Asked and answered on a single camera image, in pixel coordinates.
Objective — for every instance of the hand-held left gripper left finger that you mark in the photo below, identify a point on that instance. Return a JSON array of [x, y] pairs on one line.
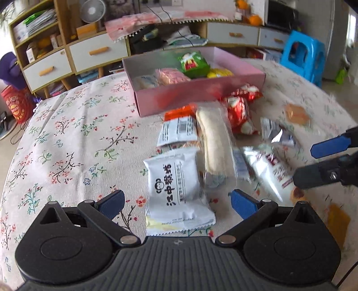
[[112, 203]]

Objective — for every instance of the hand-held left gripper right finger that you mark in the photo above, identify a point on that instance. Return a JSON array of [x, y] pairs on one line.
[[243, 205]]

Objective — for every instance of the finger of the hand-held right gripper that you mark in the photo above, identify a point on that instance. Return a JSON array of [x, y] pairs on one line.
[[313, 175], [330, 147]]

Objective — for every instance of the long silver snack packet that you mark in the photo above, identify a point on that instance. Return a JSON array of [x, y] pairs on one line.
[[268, 170]]

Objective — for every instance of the orange candy packet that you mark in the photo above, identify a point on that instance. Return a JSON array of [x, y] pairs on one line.
[[297, 114]]

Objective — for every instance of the small silver snack packet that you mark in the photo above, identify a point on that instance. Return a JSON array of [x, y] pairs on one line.
[[275, 131]]

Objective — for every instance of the white black print snack packet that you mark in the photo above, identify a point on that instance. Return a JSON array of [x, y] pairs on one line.
[[174, 184]]

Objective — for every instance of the long beige cracker packet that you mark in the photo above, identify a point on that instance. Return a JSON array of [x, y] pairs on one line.
[[216, 140]]

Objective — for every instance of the orange white barcode snack packet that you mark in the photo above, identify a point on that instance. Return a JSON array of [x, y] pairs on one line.
[[179, 127]]

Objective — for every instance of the pink cardboard box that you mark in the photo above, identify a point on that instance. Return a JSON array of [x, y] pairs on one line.
[[173, 98]]

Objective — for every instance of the small blue white snack packet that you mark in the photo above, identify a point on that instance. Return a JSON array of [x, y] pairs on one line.
[[242, 165]]

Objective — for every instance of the green bag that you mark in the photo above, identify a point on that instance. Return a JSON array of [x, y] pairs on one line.
[[341, 76]]

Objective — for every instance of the floral tablecloth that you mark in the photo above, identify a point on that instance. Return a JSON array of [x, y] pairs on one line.
[[70, 140]]

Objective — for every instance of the blue plastic stool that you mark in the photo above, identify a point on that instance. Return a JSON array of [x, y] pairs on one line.
[[316, 58]]

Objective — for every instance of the red snack packet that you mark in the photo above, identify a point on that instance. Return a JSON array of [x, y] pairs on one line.
[[239, 114], [249, 91]]

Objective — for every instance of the white refrigerator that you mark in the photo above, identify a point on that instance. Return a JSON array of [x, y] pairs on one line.
[[332, 33]]

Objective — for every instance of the yellow snack packet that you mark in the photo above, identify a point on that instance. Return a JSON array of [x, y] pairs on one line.
[[219, 73]]

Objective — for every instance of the red printed bag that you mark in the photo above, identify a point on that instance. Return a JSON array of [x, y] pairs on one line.
[[18, 106]]

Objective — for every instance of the pink snack packet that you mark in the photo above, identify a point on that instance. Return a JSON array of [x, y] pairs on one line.
[[172, 76]]

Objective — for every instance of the black microwave oven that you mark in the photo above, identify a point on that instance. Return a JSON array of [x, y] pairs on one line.
[[281, 12]]

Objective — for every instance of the orange fruit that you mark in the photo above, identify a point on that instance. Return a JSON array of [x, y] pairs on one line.
[[242, 4], [255, 20]]

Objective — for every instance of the green snack packet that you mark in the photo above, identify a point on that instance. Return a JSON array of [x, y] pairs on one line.
[[194, 64]]

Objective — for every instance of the black storage box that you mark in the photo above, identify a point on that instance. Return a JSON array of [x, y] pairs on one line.
[[145, 43]]

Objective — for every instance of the purple hat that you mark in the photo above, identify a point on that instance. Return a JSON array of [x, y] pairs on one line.
[[9, 70]]

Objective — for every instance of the wooden cabinet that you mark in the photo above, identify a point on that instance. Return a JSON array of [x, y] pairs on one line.
[[64, 42]]

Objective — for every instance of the small white carton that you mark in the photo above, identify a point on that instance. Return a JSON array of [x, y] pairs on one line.
[[31, 54]]

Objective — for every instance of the brown cardboard box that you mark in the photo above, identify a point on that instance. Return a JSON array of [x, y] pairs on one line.
[[87, 30]]

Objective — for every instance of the pile of loose papers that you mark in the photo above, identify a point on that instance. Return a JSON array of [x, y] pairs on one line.
[[186, 37]]

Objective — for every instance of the pink fringed cloth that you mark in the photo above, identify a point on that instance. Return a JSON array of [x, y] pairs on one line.
[[134, 23]]

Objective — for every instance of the white desk fan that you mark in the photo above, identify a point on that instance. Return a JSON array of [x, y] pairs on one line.
[[92, 9]]

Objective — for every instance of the cat picture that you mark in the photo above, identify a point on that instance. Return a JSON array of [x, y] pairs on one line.
[[120, 8]]

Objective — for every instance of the stack of papers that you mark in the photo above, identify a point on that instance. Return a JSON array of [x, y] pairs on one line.
[[42, 21]]

